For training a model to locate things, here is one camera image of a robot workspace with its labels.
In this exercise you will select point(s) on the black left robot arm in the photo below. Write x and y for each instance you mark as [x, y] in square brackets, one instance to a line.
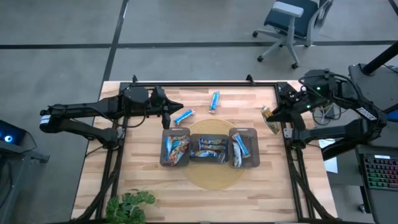
[77, 109]

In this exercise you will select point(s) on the orange-label chewy granola bar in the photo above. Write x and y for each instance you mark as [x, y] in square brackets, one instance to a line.
[241, 145]

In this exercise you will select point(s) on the black diagonal beam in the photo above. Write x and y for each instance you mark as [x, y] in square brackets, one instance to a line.
[339, 151]

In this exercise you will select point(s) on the green brown granola bar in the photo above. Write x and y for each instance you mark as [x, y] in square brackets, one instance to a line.
[274, 126]

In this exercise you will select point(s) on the round woven yellow placemat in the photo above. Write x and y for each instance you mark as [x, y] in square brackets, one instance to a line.
[214, 177]

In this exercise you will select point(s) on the grey equipment cart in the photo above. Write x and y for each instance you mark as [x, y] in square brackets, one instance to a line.
[12, 186]

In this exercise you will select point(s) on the tablet with blue screen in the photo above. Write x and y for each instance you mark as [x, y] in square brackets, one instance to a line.
[393, 115]

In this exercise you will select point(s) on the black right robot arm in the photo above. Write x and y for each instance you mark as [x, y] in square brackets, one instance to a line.
[342, 130]

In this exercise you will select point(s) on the white paper sheet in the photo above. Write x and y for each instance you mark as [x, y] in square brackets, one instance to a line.
[331, 165]

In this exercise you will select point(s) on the backlit computer keyboard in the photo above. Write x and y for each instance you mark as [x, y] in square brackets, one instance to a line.
[381, 172]

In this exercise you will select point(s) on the oatmeal raisin granola bar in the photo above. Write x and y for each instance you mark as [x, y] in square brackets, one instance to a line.
[203, 153]
[213, 147]
[211, 142]

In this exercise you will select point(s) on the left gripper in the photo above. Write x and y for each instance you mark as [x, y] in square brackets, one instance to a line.
[160, 102]

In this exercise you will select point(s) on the green leafy plant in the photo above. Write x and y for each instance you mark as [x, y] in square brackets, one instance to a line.
[129, 205]

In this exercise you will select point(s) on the grey desk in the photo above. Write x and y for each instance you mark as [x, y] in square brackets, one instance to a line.
[363, 77]

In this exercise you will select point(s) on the red-ended chewy granola bar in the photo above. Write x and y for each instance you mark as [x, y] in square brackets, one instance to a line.
[179, 154]

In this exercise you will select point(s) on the black support pole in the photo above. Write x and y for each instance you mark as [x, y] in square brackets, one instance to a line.
[381, 57]

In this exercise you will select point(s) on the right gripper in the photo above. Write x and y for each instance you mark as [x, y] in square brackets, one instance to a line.
[292, 102]

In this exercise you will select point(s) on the translucent grey plastic bin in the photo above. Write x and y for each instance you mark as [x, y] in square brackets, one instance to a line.
[253, 146]
[225, 155]
[164, 132]

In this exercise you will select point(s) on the black computer with blue light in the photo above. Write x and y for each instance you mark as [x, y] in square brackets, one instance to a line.
[9, 133]

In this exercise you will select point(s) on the light blue red-ended granola bar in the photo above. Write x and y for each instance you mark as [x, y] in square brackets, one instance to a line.
[178, 142]

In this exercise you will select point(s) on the silver metal mounting plate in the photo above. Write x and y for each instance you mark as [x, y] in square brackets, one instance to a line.
[287, 133]
[122, 133]

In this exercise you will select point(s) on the black clamp bracket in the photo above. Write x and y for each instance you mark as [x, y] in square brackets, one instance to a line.
[249, 79]
[134, 79]

